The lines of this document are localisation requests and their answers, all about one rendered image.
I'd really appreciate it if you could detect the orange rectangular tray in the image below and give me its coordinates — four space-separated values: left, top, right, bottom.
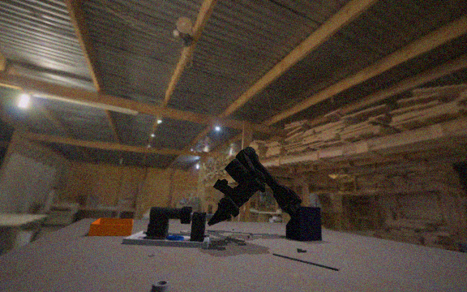
88 217 133 236

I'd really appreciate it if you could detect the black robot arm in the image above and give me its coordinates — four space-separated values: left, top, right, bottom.
213 147 302 218

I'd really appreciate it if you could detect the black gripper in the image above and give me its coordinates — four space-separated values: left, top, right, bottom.
208 185 250 226

